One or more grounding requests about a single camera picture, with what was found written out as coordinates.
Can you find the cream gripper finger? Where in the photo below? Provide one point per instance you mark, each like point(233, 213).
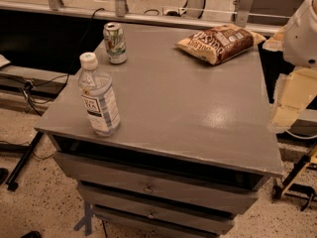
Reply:
point(275, 42)
point(292, 94)

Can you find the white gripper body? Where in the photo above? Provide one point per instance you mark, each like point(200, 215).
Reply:
point(301, 39)

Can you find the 7up soda can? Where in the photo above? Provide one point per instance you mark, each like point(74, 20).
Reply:
point(115, 44)

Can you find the brown chip bag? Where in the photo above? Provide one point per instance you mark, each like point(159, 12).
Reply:
point(218, 44)

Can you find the black and yellow stand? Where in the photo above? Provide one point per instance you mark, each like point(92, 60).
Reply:
point(306, 162)

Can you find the grey drawer cabinet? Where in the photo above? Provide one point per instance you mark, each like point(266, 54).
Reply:
point(193, 148)

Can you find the clear plastic water bottle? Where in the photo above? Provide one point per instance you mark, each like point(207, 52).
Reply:
point(98, 96)

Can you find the blue tape cross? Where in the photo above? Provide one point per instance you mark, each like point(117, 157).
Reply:
point(86, 221)

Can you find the black floor stand leg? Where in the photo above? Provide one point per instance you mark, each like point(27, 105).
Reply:
point(12, 178)

